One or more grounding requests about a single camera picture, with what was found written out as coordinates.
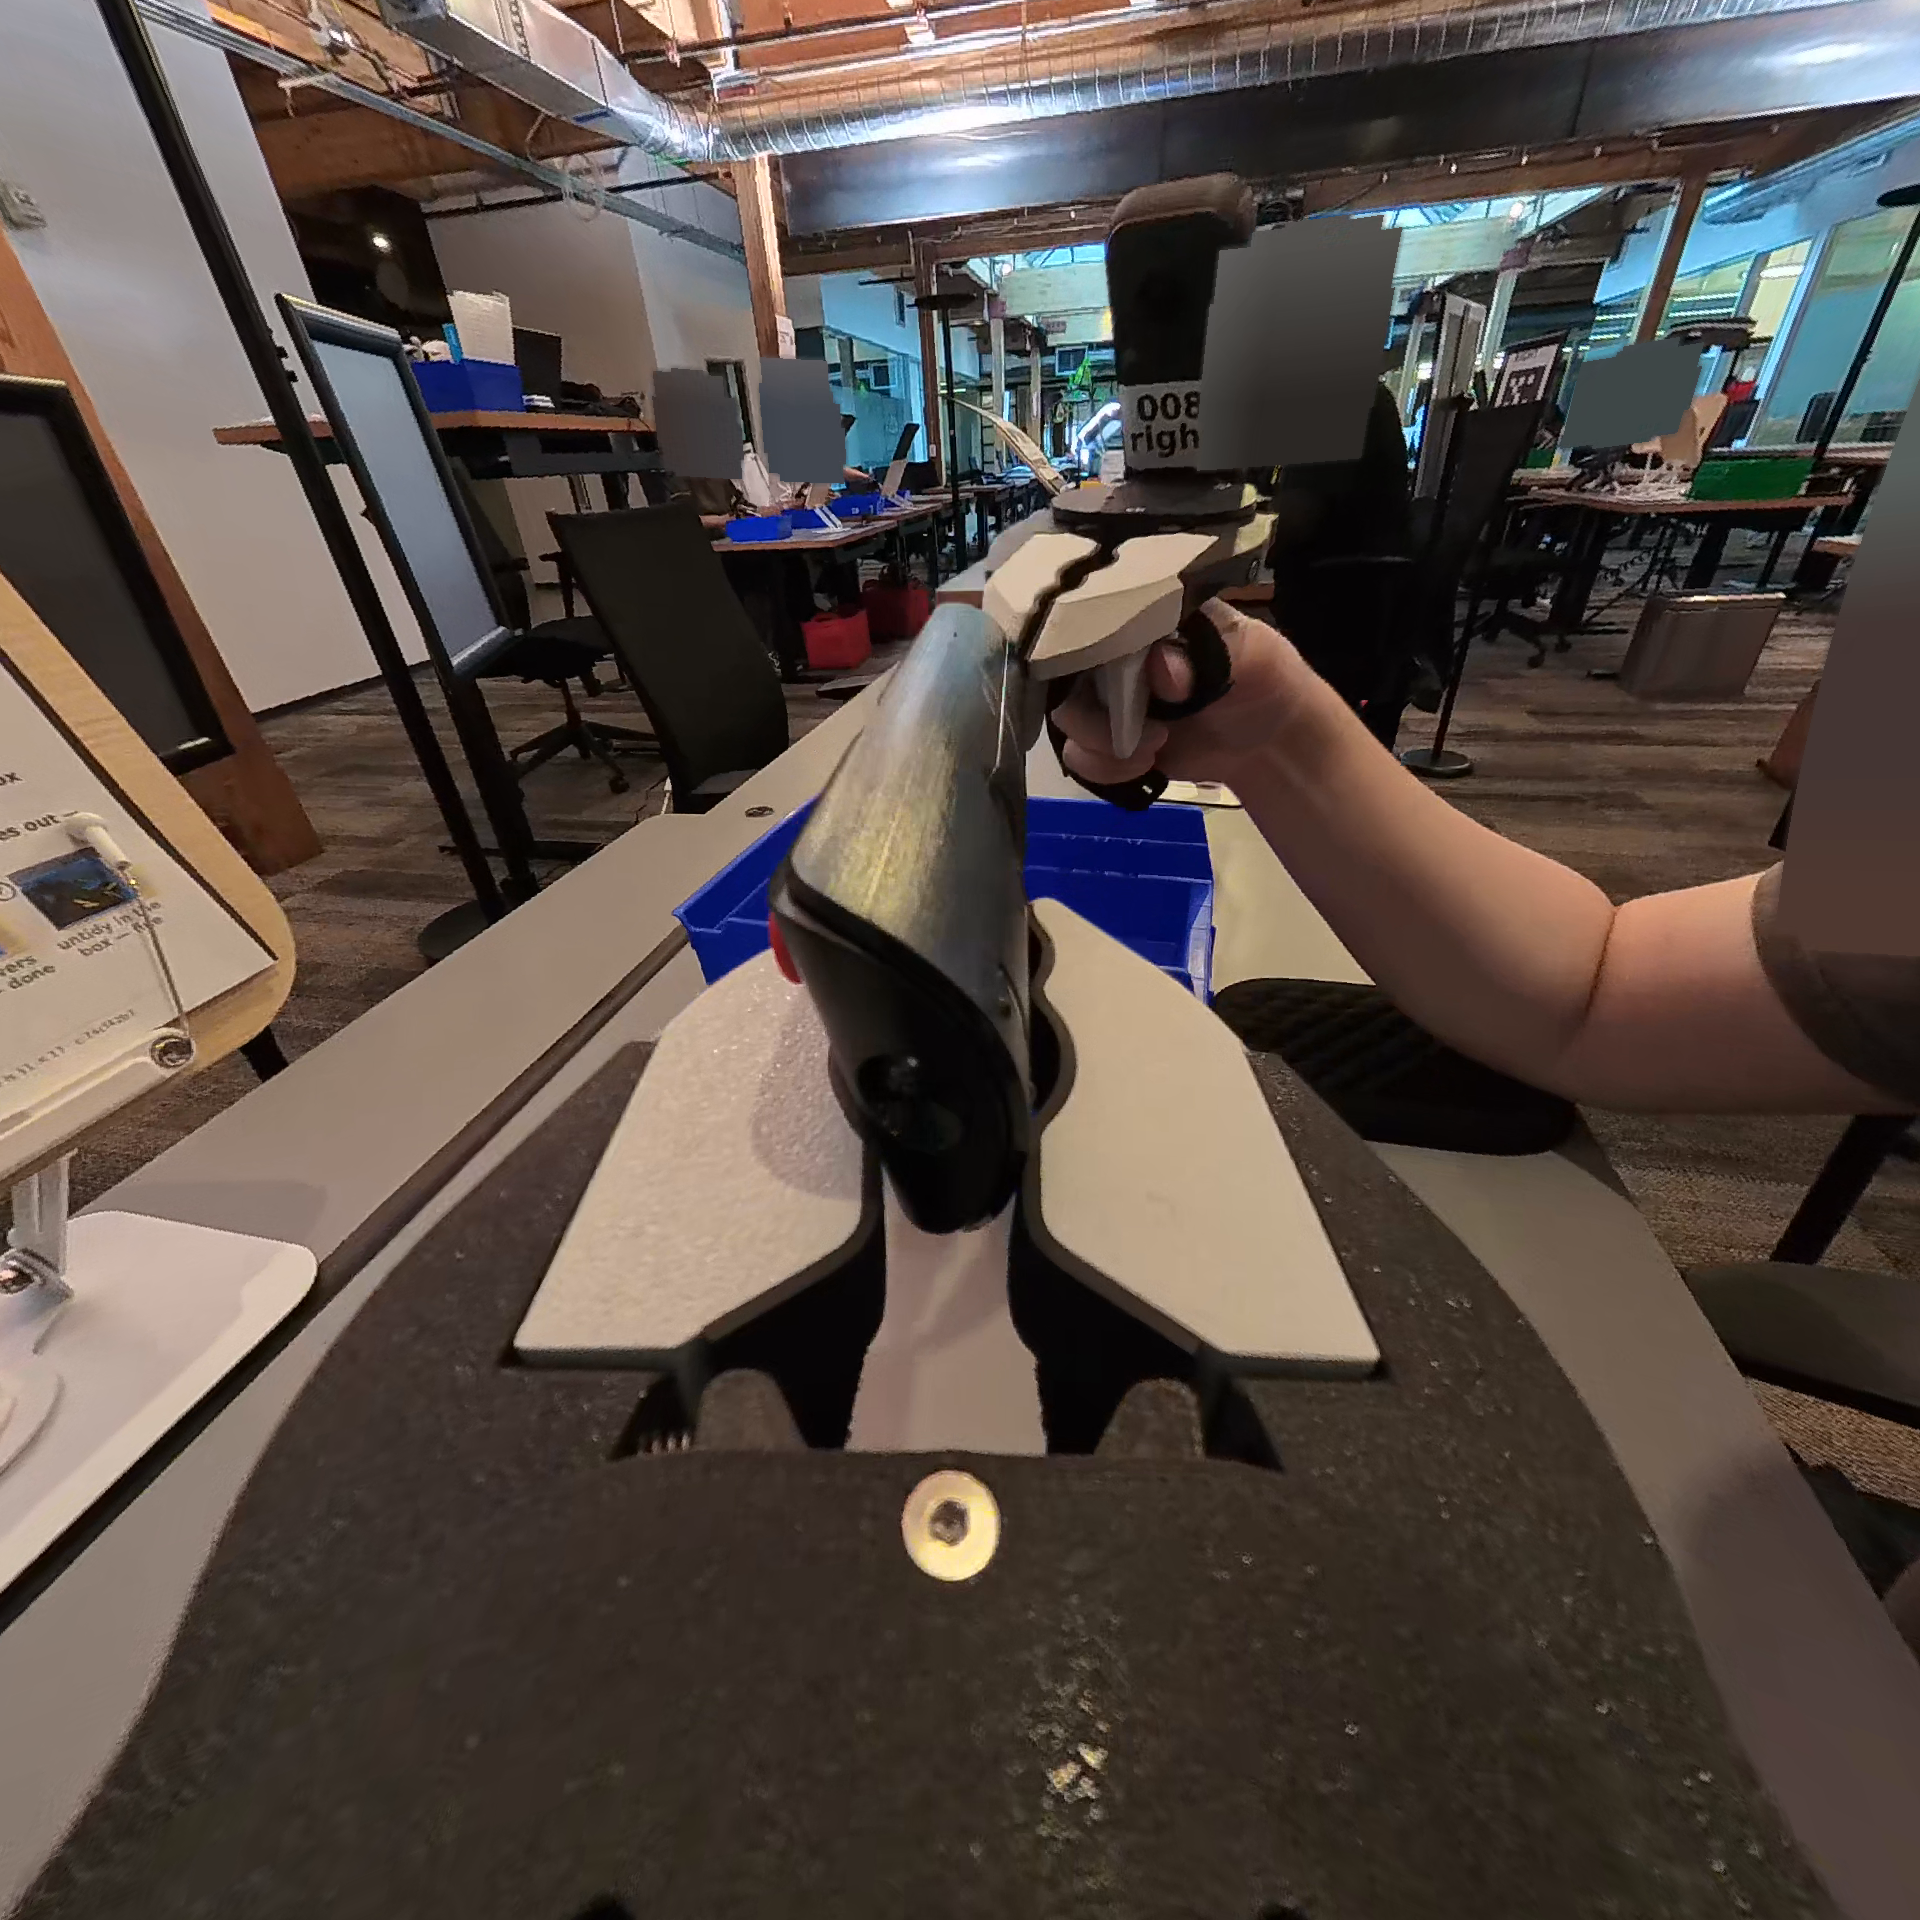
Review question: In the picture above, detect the instruction sheet on stand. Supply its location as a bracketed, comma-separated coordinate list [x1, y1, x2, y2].
[0, 576, 321, 1593]

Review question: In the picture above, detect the wooden pillar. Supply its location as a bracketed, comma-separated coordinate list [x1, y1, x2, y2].
[0, 226, 321, 877]

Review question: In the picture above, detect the black display panel stand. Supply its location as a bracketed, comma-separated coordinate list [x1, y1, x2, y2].
[277, 295, 647, 902]

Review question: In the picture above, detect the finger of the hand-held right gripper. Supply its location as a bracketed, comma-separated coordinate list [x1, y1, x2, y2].
[1057, 511, 1280, 693]
[983, 525, 1114, 663]

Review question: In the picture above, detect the person's right forearm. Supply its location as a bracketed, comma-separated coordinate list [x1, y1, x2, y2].
[1275, 668, 1839, 1118]

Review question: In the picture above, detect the blue plastic bin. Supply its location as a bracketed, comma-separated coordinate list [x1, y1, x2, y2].
[677, 794, 1220, 999]

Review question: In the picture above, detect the wooden background desk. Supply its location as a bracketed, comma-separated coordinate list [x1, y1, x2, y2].
[218, 407, 664, 488]

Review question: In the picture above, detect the black floor sign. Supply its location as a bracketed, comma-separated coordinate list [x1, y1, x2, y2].
[0, 375, 236, 776]

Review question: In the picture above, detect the person's right hand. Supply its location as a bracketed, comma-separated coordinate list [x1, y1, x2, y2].
[1052, 594, 1345, 818]

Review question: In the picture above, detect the silver air duct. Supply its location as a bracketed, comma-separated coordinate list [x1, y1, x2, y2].
[391, 0, 992, 166]

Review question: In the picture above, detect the black pole stand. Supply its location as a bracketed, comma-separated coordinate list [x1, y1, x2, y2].
[101, 0, 513, 917]

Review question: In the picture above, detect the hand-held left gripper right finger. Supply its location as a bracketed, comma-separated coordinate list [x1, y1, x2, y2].
[1005, 901, 1393, 1456]

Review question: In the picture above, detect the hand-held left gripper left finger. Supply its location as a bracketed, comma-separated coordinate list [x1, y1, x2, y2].
[513, 956, 896, 1456]

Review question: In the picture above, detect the black office chair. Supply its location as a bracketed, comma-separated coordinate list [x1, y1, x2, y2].
[1285, 383, 1503, 781]
[551, 505, 789, 812]

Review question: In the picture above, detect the silver trash can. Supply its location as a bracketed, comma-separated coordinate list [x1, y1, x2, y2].
[1620, 584, 1791, 701]

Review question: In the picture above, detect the black remote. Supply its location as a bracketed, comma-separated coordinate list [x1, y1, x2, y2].
[773, 600, 1076, 1231]

